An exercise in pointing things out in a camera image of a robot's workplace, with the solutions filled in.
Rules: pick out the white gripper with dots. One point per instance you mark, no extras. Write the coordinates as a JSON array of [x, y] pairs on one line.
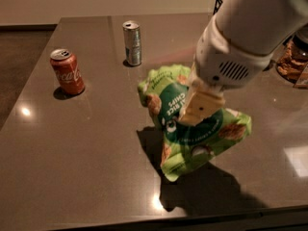
[[224, 60]]

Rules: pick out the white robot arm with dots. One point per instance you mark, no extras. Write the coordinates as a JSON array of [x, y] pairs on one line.
[[236, 45]]

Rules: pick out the silver slim drink can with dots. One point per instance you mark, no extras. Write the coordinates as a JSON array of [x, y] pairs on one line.
[[132, 41]]

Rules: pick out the snack jar on right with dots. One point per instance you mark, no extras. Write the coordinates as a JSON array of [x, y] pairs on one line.
[[293, 63]]

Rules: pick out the red Coca-Cola can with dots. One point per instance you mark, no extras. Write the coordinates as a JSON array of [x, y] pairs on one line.
[[66, 68]]

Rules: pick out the black wire basket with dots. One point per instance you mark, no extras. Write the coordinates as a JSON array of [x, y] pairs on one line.
[[217, 5]]

